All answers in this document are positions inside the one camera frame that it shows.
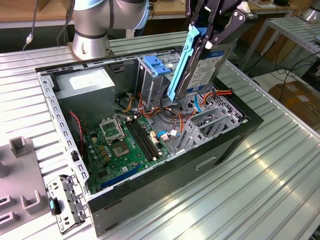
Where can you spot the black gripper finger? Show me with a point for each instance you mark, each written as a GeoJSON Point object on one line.
{"type": "Point", "coordinates": [212, 15]}
{"type": "Point", "coordinates": [232, 25]}

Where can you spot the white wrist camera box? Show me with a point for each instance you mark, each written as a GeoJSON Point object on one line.
{"type": "Point", "coordinates": [248, 11]}

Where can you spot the blue plastic drive latch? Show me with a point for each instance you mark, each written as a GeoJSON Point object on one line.
{"type": "Point", "coordinates": [155, 65]}

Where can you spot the grey power supply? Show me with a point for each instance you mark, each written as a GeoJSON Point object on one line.
{"type": "Point", "coordinates": [85, 105]}

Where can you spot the grey parts rack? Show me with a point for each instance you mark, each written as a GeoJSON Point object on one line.
{"type": "Point", "coordinates": [22, 175]}

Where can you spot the grey metal disk bay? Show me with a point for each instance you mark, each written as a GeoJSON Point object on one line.
{"type": "Point", "coordinates": [197, 140]}

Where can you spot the metal slat side table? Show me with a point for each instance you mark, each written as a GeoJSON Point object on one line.
{"type": "Point", "coordinates": [287, 27]}

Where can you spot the brown cardboard box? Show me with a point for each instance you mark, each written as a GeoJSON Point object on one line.
{"type": "Point", "coordinates": [295, 100]}

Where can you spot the green motherboard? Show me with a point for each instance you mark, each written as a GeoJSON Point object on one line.
{"type": "Point", "coordinates": [130, 165]}

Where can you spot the blue expansion slot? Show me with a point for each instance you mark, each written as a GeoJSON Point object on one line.
{"type": "Point", "coordinates": [120, 177]}

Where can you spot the CPU socket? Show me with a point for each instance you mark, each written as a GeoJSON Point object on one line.
{"type": "Point", "coordinates": [120, 150]}

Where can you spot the grey metal slot bracket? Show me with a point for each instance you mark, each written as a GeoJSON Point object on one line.
{"type": "Point", "coordinates": [67, 200]}

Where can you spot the black RAM slot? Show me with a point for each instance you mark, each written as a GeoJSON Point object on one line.
{"type": "Point", "coordinates": [147, 136]}
{"type": "Point", "coordinates": [140, 140]}

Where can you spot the hard disk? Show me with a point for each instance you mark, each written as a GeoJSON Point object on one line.
{"type": "Point", "coordinates": [200, 75]}

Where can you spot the black PC case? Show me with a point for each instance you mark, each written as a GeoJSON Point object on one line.
{"type": "Point", "coordinates": [162, 180]}

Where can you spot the black case fan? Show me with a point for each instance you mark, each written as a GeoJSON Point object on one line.
{"type": "Point", "coordinates": [75, 140]}

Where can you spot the black clip with blue tab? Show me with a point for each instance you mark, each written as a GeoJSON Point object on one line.
{"type": "Point", "coordinates": [55, 206]}

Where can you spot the wooden desk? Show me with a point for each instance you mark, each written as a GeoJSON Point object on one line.
{"type": "Point", "coordinates": [170, 10]}

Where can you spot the grey optical drive cage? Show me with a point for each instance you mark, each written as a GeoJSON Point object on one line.
{"type": "Point", "coordinates": [152, 87]}

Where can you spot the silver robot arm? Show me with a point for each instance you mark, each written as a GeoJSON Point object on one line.
{"type": "Point", "coordinates": [87, 42]}

